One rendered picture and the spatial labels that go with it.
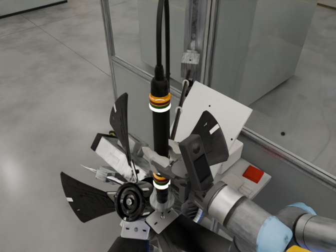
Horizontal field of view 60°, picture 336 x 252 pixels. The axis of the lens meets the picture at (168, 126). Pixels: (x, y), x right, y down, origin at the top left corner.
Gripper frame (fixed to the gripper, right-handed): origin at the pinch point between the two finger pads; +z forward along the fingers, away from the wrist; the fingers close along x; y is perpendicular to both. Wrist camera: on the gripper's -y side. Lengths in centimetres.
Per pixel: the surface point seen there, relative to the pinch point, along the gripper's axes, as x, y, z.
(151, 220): -3.3, 29.3, -1.5
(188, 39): 56, 5, 39
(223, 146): 15.0, 4.1, -10.4
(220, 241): 6.1, 29.4, -20.2
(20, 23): 135, 153, 494
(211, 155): 12.4, 6.8, -8.9
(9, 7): 140, 137, 537
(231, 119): 39.0, 17.0, 2.2
